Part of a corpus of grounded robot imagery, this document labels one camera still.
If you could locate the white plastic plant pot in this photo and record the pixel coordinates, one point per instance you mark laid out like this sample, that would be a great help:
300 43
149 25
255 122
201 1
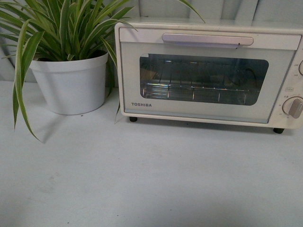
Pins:
72 87

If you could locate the white Toshiba toaster oven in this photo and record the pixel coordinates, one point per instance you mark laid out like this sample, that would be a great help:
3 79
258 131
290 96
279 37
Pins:
213 24

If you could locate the metal wire oven rack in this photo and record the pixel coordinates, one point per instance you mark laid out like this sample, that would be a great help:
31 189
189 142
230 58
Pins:
198 82

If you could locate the beige lower timer knob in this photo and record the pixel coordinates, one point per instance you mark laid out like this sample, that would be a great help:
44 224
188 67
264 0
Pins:
293 106

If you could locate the beige upper temperature knob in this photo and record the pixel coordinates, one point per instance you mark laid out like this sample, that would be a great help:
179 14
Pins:
301 68

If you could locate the green striped spider plant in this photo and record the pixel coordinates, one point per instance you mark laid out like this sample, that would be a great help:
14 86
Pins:
58 31

